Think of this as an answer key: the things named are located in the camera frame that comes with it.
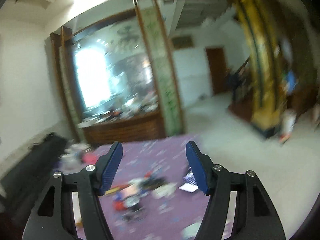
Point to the black sofa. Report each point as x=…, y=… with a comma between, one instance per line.
x=25, y=181

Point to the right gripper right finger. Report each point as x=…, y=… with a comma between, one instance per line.
x=255, y=214

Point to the wooden sideboard cabinet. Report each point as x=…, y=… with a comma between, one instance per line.
x=148, y=126

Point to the gold pillar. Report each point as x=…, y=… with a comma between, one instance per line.
x=260, y=28

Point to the clear plastic bags pile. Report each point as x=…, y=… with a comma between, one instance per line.
x=73, y=155

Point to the brown wooden door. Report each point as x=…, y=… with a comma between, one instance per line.
x=218, y=69

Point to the purple floral tablecloth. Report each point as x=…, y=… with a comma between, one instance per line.
x=146, y=201

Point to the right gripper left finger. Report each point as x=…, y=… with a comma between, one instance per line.
x=52, y=216

